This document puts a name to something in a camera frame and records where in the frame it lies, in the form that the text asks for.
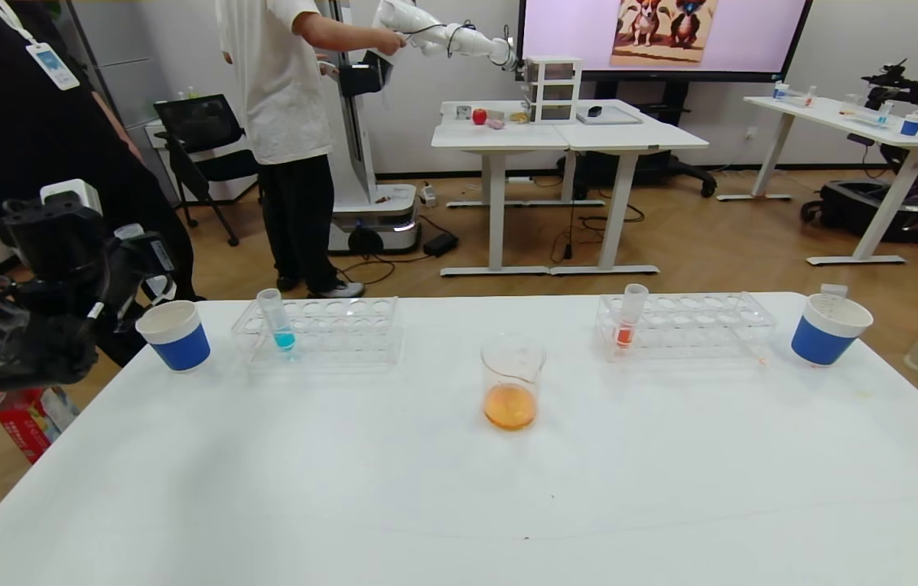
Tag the red apple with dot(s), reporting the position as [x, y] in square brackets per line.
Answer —
[479, 117]

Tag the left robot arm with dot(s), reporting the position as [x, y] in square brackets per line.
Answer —
[3, 342]

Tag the white mobile robot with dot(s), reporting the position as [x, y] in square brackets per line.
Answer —
[382, 218]

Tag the grey metal cabinet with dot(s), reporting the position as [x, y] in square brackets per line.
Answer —
[150, 65]

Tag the clear glass beaker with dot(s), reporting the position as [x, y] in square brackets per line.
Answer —
[512, 407]

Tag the blue pigment test tube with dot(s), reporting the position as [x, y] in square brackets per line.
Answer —
[283, 338]

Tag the long white desk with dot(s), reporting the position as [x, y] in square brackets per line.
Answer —
[821, 114]

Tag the clear plastic test tube rack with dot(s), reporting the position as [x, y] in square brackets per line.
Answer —
[679, 328]
[327, 334]

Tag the black power adapter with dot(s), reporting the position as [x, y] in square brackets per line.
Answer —
[441, 245]

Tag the black display stand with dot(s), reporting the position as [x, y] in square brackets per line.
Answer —
[666, 165]

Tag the large wall display screen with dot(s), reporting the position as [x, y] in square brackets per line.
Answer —
[752, 49]

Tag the black office chair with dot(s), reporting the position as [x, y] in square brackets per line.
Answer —
[198, 122]

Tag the red gift bag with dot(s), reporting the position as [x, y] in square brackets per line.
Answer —
[36, 423]

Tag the grey flat tray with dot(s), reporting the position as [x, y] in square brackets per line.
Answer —
[618, 119]

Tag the person in black clothes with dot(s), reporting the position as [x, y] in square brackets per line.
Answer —
[3, 106]

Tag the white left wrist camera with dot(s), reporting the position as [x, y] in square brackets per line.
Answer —
[72, 195]

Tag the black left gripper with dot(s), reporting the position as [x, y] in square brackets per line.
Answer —
[151, 254]

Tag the small blue paper cup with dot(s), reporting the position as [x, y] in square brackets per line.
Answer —
[911, 127]

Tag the person in white shirt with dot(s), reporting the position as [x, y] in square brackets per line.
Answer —
[280, 81]

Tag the blue white paper cup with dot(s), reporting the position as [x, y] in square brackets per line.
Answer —
[179, 346]
[824, 342]

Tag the black mobile robot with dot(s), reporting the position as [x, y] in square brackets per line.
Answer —
[858, 210]

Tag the yellow pigment test tube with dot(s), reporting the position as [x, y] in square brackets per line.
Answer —
[833, 290]

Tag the white drawer organizer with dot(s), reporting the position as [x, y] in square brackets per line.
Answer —
[552, 91]

